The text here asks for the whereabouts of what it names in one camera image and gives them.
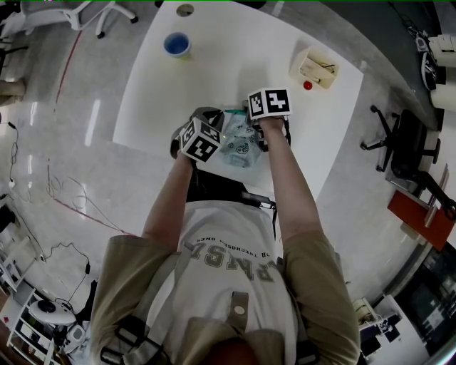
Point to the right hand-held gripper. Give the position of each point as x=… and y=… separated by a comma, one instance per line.
x=270, y=103

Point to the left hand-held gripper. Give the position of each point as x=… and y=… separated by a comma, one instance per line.
x=199, y=142

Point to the clear plastic bag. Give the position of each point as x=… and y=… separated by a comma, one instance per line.
x=240, y=146

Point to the person's left forearm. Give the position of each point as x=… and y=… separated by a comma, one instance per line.
x=169, y=206

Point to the person's right forearm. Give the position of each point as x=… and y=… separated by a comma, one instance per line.
x=292, y=185

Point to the white table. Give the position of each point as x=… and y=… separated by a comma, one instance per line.
x=221, y=60

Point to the small red ball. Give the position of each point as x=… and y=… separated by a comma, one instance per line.
x=308, y=85

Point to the person's black shorts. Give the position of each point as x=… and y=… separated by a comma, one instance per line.
x=213, y=190

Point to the blue-topped cup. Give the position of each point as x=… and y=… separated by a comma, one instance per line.
x=177, y=44

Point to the cream open box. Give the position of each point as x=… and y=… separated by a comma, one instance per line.
x=313, y=67

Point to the black belt device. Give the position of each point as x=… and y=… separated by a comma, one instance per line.
x=258, y=200

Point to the black office chair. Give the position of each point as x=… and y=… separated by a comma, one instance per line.
x=409, y=142

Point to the person's beige and white shirt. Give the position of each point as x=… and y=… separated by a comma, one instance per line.
x=228, y=285

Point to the white office chair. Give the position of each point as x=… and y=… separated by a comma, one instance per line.
x=71, y=12

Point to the white and black headset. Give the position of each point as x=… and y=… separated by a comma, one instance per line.
x=427, y=69

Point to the red box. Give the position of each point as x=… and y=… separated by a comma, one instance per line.
x=417, y=217

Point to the white round device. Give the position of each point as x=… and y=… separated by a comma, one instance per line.
x=51, y=312

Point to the black cabinet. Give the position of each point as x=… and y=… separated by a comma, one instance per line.
x=434, y=303

